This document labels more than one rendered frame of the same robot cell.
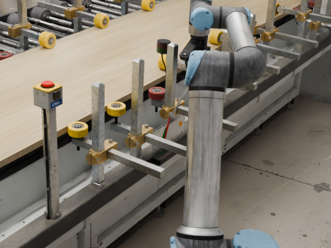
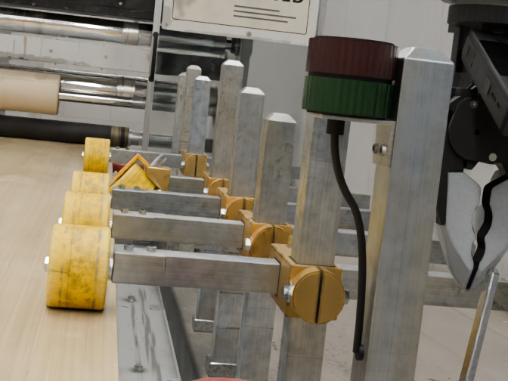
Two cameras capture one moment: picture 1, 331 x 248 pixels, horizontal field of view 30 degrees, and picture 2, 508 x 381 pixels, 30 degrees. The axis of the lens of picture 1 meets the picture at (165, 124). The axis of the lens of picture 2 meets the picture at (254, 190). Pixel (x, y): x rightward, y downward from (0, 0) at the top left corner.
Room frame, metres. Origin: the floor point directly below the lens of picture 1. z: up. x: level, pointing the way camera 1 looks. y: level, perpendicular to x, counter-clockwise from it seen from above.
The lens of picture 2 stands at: (2.10, 0.49, 1.13)
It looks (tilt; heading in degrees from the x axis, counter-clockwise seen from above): 6 degrees down; 318
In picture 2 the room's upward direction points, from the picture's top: 6 degrees clockwise
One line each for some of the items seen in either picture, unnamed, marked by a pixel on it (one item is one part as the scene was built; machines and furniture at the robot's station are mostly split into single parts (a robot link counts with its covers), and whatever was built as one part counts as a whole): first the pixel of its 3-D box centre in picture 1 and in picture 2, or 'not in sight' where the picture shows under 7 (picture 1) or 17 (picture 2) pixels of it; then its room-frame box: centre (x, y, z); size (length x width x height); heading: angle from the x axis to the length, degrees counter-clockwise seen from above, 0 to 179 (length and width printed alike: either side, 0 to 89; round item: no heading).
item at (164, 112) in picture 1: (171, 108); not in sight; (2.53, -0.02, 0.85); 0.13 x 0.06 x 0.05; 147
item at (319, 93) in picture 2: (163, 48); (348, 97); (2.53, 0.03, 1.13); 0.06 x 0.06 x 0.02
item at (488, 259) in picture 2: not in sight; (484, 227); (2.52, -0.14, 1.04); 0.06 x 0.03 x 0.09; 147
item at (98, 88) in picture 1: (98, 139); not in sight; (2.09, 0.26, 0.91); 0.03 x 0.03 x 0.48; 57
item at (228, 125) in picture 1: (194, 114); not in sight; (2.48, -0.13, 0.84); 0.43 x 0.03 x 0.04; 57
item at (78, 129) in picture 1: (78, 137); not in sight; (2.19, 0.35, 0.85); 0.08 x 0.08 x 0.11
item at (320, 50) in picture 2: (163, 43); (351, 59); (2.53, 0.03, 1.15); 0.06 x 0.06 x 0.02
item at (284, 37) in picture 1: (286, 37); (269, 193); (3.33, -0.65, 0.95); 0.36 x 0.03 x 0.03; 57
